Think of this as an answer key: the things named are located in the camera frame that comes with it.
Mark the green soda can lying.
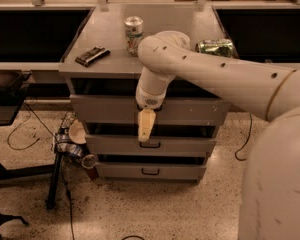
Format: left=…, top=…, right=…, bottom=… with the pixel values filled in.
left=195, top=39, right=233, bottom=58

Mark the upright white soda can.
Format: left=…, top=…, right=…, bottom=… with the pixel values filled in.
left=124, top=16, right=143, bottom=56

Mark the white bowl on floor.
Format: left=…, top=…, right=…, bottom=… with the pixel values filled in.
left=69, top=121, right=86, bottom=144

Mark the black thin floor cable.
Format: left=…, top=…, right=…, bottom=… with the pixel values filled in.
left=6, top=102, right=76, bottom=240

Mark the black snack bar packet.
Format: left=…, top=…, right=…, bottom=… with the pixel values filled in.
left=75, top=47, right=110, bottom=67

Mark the black tripod foot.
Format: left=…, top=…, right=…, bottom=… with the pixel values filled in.
left=0, top=213, right=29, bottom=240

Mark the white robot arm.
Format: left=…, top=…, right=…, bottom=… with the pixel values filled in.
left=136, top=31, right=300, bottom=240

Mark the grey drawer cabinet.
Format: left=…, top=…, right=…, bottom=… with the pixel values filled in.
left=60, top=4, right=223, bottom=166

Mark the grey drawer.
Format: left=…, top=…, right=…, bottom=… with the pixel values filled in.
left=86, top=135, right=216, bottom=157
left=70, top=95, right=230, bottom=126
left=96, top=162, right=206, bottom=181

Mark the grey middle drawer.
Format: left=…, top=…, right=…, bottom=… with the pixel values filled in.
left=86, top=135, right=216, bottom=157

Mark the grey bottom drawer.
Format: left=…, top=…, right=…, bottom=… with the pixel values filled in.
left=96, top=162, right=206, bottom=181

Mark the crumpled chip bag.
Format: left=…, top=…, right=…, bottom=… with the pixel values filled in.
left=53, top=112, right=84, bottom=159

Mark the grey top drawer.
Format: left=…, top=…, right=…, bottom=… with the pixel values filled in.
left=70, top=95, right=230, bottom=126

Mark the brown cup on floor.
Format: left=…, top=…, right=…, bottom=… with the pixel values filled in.
left=81, top=154, right=99, bottom=180

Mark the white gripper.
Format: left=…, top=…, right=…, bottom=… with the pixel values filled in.
left=136, top=85, right=165, bottom=142

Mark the black stand frame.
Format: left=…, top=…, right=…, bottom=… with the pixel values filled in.
left=0, top=153, right=62, bottom=210

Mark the black bin at left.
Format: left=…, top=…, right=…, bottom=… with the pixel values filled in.
left=0, top=70, right=31, bottom=126

